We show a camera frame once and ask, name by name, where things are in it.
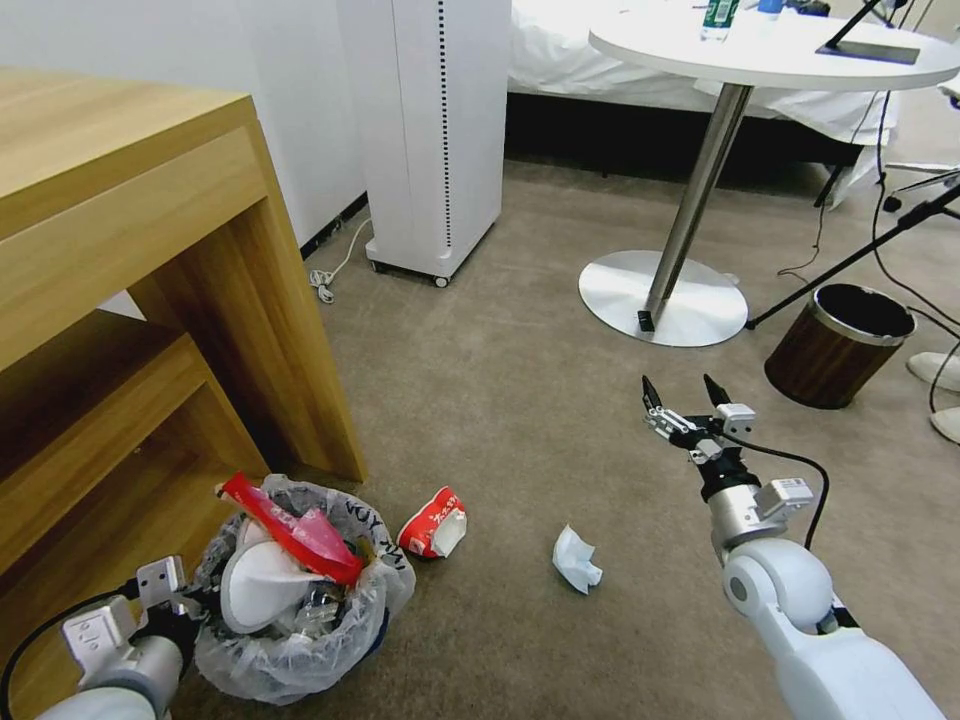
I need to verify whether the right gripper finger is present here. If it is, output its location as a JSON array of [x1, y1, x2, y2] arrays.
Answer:
[[639, 374, 700, 445], [701, 372, 737, 423]]

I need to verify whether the trash bin with clear bag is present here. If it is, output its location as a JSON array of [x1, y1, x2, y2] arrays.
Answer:
[[193, 473, 418, 707]]

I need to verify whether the brown wood-grain waste bin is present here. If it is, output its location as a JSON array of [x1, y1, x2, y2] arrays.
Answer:
[[764, 284, 918, 411]]

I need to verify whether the white paper bowl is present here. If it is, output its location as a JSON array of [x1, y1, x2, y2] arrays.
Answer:
[[221, 541, 310, 636]]

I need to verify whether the red snack wrapper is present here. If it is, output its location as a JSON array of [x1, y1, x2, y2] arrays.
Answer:
[[215, 471, 363, 591]]

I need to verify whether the crumpled white tissue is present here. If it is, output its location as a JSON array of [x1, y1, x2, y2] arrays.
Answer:
[[551, 523, 604, 597]]

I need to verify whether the black tripod leg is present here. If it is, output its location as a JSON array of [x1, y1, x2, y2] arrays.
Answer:
[[743, 178, 960, 331]]

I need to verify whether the red and white paper cup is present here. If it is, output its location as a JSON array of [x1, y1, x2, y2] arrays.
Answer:
[[395, 485, 468, 562]]

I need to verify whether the wooden desk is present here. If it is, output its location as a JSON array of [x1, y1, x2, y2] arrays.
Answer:
[[0, 67, 370, 720]]

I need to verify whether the round white table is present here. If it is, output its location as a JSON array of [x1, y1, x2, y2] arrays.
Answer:
[[577, 0, 960, 349]]

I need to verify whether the white bed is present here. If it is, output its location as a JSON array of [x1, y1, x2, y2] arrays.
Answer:
[[506, 0, 901, 198]]

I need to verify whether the white tower air purifier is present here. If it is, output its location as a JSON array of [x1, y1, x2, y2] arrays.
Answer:
[[335, 0, 513, 288]]

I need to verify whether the green label water bottle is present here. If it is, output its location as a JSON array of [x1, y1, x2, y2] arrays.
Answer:
[[700, 0, 741, 43]]

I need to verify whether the black flat stand base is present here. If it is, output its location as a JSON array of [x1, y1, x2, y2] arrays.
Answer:
[[815, 35, 922, 66]]

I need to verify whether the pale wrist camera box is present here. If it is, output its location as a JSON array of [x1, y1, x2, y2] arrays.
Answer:
[[714, 403, 756, 438], [136, 555, 187, 606]]

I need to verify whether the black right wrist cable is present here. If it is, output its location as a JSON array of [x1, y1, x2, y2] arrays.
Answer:
[[737, 442, 832, 552]]

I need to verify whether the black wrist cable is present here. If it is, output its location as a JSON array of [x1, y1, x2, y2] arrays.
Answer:
[[737, 442, 832, 552], [0, 592, 121, 720]]

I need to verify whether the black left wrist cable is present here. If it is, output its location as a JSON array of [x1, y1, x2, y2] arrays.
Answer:
[[0, 592, 121, 720]]

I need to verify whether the white power cord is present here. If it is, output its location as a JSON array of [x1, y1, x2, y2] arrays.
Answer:
[[308, 215, 373, 306]]

